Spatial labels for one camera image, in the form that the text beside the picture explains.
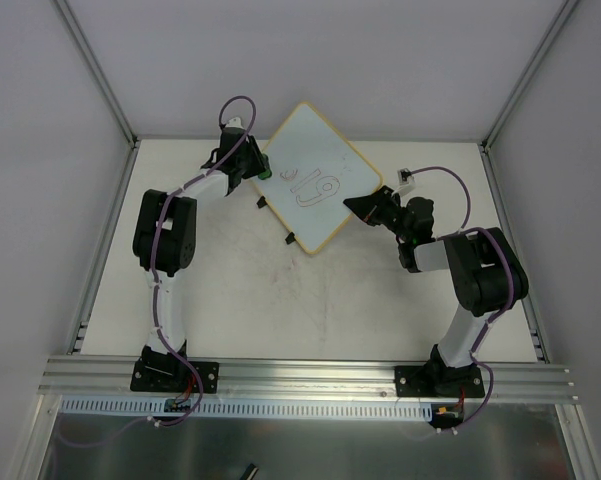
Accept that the aluminium frame post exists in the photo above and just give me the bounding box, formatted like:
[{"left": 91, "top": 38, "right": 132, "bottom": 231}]
[
  {"left": 480, "top": 0, "right": 580, "bottom": 151},
  {"left": 51, "top": 0, "right": 137, "bottom": 147}
]

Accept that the aluminium mounting rail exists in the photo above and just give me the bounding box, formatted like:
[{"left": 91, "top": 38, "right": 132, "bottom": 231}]
[{"left": 37, "top": 355, "right": 580, "bottom": 404}]

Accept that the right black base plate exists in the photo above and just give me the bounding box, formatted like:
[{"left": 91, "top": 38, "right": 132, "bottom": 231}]
[{"left": 394, "top": 365, "right": 485, "bottom": 399}]

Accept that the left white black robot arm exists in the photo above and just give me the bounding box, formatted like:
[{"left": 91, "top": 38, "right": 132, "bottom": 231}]
[{"left": 132, "top": 124, "right": 271, "bottom": 390}]

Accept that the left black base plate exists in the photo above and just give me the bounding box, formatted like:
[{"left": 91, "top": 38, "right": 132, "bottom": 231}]
[{"left": 130, "top": 360, "right": 220, "bottom": 395}]

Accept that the left aluminium frame post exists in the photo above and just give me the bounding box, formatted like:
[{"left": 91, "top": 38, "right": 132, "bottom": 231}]
[{"left": 51, "top": 0, "right": 137, "bottom": 147}]

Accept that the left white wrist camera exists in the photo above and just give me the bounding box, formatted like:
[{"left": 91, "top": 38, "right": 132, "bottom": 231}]
[{"left": 224, "top": 116, "right": 244, "bottom": 130}]

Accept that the right aluminium frame post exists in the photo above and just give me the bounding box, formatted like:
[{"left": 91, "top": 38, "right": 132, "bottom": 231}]
[{"left": 480, "top": 0, "right": 580, "bottom": 151}]

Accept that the green whiteboard eraser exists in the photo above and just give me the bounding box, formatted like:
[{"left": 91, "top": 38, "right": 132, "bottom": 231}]
[{"left": 257, "top": 169, "right": 272, "bottom": 180}]

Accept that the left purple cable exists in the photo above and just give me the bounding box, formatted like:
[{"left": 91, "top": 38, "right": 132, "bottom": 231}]
[{"left": 54, "top": 95, "right": 259, "bottom": 447}]

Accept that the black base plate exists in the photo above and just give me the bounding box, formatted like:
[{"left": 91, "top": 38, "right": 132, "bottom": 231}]
[
  {"left": 394, "top": 365, "right": 485, "bottom": 399},
  {"left": 130, "top": 360, "right": 220, "bottom": 395}
]

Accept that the white slotted cable duct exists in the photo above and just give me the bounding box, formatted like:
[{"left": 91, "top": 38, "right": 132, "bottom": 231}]
[{"left": 59, "top": 395, "right": 433, "bottom": 423}]

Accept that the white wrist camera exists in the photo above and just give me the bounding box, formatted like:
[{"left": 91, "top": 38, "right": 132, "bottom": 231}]
[
  {"left": 224, "top": 116, "right": 244, "bottom": 130},
  {"left": 396, "top": 168, "right": 415, "bottom": 197}
]

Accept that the small black object at bottom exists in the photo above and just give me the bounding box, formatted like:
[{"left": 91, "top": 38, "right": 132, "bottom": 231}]
[{"left": 240, "top": 463, "right": 259, "bottom": 480}]

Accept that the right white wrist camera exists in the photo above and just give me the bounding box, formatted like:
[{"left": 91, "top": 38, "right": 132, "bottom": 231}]
[{"left": 396, "top": 168, "right": 415, "bottom": 197}]

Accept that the yellow framed whiteboard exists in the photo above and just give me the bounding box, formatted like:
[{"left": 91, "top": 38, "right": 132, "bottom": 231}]
[{"left": 254, "top": 102, "right": 383, "bottom": 254}]

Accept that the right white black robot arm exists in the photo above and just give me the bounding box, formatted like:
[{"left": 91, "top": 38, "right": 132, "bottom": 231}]
[{"left": 343, "top": 186, "right": 529, "bottom": 399}]

